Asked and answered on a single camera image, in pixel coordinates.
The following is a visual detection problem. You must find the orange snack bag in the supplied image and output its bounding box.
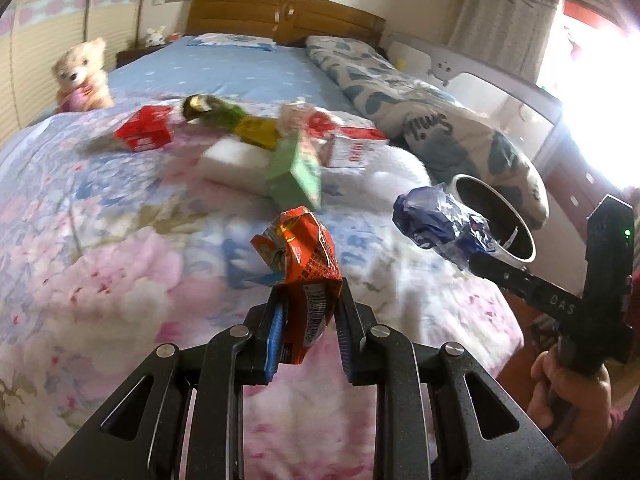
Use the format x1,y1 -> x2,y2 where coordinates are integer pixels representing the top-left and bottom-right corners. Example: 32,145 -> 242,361
250,206 -> 343,365

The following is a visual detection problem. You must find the blue plastic wrapper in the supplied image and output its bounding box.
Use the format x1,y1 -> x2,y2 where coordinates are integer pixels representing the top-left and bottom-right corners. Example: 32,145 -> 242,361
393,184 -> 497,269

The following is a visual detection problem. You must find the green white carton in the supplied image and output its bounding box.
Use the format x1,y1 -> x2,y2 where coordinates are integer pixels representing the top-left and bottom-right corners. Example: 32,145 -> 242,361
265,131 -> 321,210

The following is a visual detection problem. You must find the red white milk carton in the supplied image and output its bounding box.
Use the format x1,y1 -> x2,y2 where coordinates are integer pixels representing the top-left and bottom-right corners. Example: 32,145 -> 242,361
319,127 -> 388,168

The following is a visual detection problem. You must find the white foam block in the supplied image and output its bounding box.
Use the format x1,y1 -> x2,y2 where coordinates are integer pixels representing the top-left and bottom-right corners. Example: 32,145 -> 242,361
196,136 -> 271,196

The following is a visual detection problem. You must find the yellow snack bag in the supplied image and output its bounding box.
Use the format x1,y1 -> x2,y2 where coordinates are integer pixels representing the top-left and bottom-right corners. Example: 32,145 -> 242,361
232,115 -> 281,151

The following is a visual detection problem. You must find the white red foam wrapper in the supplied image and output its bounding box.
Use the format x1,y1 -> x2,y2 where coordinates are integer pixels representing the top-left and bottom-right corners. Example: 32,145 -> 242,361
277,101 -> 335,139

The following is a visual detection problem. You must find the green gold wrapper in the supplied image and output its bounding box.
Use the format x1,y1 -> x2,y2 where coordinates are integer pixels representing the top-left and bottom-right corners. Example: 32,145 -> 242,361
182,94 -> 248,131

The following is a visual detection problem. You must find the red snack wrapper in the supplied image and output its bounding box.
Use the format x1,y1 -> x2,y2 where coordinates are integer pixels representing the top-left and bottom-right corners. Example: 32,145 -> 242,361
114,105 -> 172,152

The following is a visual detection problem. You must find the white round trash bin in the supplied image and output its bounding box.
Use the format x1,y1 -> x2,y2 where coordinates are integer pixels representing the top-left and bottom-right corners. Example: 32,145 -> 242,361
448,174 -> 537,269

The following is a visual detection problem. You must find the person's right hand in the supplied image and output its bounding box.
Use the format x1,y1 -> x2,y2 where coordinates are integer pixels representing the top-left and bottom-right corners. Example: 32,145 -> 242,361
526,344 -> 613,465

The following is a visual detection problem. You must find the floral pink blanket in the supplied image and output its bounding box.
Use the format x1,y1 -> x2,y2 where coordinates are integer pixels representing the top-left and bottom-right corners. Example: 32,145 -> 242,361
1,106 -> 523,458

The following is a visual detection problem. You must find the grey patterned duvet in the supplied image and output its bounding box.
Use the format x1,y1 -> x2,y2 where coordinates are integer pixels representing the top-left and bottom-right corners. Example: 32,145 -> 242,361
306,36 -> 549,230

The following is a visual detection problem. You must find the blue white pillow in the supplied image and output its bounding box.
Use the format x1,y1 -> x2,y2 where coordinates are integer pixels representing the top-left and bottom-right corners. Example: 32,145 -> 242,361
188,32 -> 277,52

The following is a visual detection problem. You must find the blue bed sheet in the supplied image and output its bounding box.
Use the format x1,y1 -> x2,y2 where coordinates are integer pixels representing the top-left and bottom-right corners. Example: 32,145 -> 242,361
108,37 -> 355,113

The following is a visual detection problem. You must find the wooden headboard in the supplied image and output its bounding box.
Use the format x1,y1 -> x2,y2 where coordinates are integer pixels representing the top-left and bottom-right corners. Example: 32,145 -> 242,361
184,0 -> 386,48

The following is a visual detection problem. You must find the cream teddy bear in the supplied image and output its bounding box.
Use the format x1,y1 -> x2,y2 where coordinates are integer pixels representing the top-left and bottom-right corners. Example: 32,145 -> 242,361
52,37 -> 114,113

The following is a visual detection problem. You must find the grey curtain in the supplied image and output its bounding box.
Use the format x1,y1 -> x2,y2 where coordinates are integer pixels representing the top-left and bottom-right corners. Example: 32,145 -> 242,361
448,0 -> 564,84

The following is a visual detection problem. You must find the white bunny plush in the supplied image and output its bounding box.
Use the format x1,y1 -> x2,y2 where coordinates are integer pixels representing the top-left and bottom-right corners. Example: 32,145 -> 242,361
143,26 -> 166,48

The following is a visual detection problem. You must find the beige sliding wardrobe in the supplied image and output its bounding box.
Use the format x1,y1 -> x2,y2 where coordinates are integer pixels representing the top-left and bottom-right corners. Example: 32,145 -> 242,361
1,0 -> 141,142

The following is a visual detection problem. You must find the grey mesh bed rail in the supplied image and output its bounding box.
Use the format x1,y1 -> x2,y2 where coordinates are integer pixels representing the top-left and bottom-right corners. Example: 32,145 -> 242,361
382,31 -> 597,212

